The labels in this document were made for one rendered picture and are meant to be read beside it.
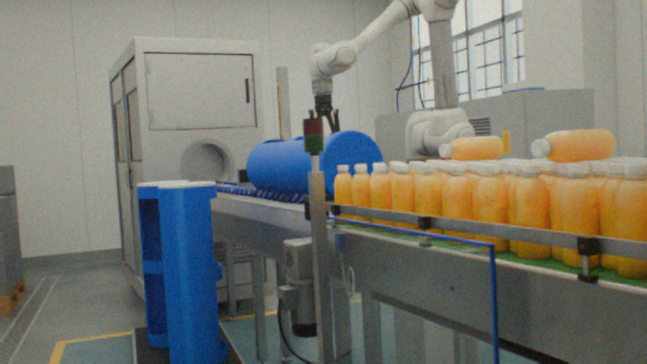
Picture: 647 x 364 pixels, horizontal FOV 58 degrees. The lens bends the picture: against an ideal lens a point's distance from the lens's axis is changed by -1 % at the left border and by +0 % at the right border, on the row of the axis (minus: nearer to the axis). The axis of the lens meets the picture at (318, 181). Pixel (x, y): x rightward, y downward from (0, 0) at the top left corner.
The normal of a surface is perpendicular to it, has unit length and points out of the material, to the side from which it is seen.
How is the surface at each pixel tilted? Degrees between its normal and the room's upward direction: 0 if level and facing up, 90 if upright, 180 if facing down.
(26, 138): 90
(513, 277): 90
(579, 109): 90
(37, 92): 90
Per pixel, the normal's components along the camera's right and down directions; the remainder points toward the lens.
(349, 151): 0.44, 0.02
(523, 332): -0.90, 0.07
